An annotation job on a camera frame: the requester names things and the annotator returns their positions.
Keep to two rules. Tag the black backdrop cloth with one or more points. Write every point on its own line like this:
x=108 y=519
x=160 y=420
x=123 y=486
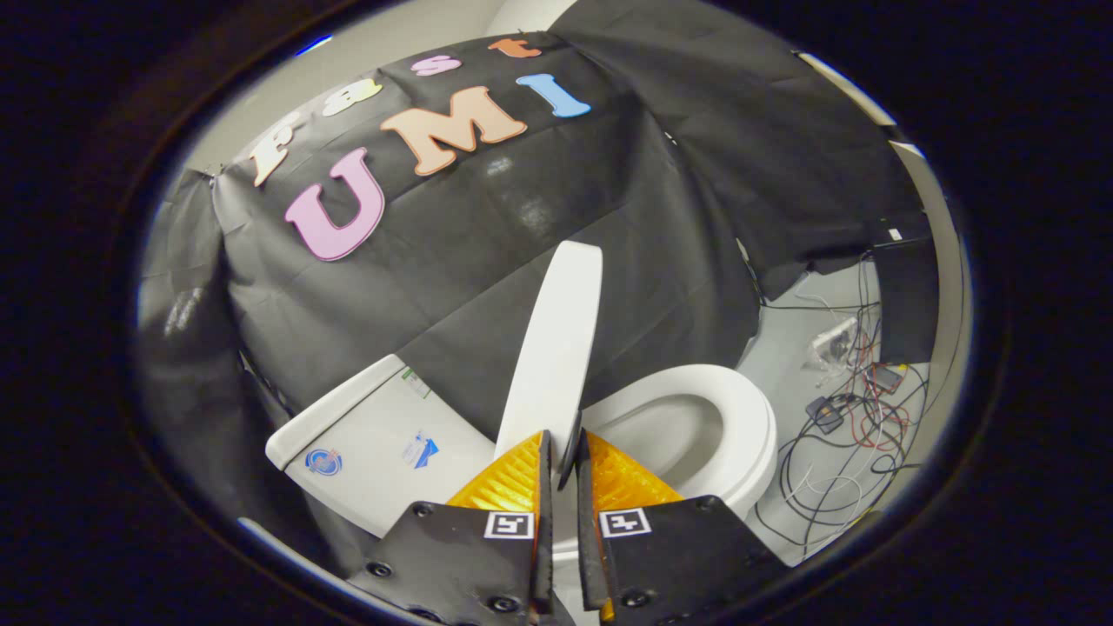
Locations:
x=609 y=191

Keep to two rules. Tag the black case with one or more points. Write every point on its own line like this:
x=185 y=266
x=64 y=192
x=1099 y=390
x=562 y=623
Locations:
x=909 y=300

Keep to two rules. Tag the small black power adapter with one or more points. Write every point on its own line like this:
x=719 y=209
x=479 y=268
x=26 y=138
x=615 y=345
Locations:
x=826 y=415

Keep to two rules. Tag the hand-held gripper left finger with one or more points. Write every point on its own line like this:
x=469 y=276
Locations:
x=545 y=522

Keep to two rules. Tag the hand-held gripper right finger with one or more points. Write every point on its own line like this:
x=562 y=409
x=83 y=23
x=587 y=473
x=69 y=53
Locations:
x=584 y=522

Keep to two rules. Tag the clear plastic bag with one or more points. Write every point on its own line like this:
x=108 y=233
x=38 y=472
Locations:
x=835 y=343

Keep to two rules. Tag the white toilet bowl with seat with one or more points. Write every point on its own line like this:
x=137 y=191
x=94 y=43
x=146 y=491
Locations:
x=739 y=417

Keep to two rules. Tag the white toilet tank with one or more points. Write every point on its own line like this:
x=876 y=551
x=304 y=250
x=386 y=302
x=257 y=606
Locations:
x=383 y=435

